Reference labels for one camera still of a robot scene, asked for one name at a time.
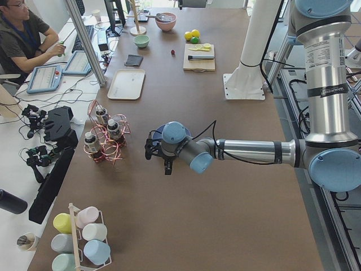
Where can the black flask bottle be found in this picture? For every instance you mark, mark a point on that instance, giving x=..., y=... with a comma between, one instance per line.
x=12, y=203

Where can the green bowl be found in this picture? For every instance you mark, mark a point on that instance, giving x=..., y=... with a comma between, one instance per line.
x=141, y=41

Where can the whole lemon upper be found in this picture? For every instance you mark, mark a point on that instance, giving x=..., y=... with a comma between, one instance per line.
x=195, y=33

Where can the grey cup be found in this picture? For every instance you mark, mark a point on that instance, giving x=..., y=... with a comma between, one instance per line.
x=62, y=243

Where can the seated person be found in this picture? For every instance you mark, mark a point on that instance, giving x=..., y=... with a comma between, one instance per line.
x=26, y=40

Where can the whole lemon lower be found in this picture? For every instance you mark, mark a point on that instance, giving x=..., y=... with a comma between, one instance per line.
x=188, y=36

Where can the pink bowl with ice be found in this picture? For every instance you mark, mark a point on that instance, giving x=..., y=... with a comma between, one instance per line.
x=167, y=26

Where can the drink bottle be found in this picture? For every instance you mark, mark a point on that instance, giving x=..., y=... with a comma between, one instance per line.
x=92, y=144
x=113, y=129
x=102, y=114

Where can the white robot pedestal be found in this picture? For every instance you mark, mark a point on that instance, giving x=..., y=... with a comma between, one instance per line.
x=246, y=81

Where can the copper wire bottle rack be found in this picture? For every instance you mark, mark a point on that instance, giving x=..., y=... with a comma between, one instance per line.
x=111, y=150

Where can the wooden cutting board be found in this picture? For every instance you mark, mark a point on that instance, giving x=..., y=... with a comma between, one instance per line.
x=198, y=65

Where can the green cup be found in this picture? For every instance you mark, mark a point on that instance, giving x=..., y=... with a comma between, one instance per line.
x=64, y=262

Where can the wooden stand round base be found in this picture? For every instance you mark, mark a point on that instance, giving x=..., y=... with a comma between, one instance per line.
x=137, y=30

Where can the blue teach pendant right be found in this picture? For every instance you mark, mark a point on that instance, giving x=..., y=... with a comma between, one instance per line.
x=77, y=65

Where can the blue teach pendant left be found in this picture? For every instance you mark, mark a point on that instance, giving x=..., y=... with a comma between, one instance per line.
x=45, y=79

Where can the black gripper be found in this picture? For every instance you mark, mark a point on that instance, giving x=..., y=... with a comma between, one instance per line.
x=168, y=160

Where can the whole lemon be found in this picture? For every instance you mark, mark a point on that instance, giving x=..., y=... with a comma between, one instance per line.
x=188, y=36
x=195, y=33

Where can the white cup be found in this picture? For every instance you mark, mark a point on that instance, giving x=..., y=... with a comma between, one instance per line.
x=95, y=231

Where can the steel ice scoop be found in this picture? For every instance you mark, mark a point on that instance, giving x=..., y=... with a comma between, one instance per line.
x=163, y=17

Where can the blue plate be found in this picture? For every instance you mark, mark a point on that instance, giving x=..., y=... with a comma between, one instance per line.
x=157, y=135

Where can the yellow plastic knife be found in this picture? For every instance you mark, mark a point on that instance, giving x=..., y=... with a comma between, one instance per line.
x=203, y=49

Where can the blue cup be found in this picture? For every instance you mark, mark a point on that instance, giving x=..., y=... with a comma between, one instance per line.
x=97, y=252

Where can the green lime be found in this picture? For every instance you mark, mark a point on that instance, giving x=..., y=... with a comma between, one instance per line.
x=194, y=40

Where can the steel muddler black tip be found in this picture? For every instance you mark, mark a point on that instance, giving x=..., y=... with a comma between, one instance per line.
x=200, y=57

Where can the paper cup with items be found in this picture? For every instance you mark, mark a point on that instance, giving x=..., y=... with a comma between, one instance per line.
x=27, y=242

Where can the aluminium frame post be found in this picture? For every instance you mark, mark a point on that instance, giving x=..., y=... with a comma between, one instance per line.
x=85, y=39

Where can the black equipment block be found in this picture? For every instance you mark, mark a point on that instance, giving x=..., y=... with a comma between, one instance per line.
x=58, y=130

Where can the pink cup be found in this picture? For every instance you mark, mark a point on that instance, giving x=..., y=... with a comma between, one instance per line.
x=86, y=216

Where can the grey folded cloth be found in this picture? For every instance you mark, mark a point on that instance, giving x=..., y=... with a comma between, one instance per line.
x=133, y=60

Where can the yellow cup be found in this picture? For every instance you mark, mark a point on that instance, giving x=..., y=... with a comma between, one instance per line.
x=62, y=223

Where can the blue teach pendant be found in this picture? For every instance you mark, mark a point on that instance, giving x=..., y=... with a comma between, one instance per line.
x=77, y=65
x=45, y=79

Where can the cream rabbit tray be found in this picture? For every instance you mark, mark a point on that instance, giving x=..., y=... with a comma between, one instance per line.
x=126, y=84

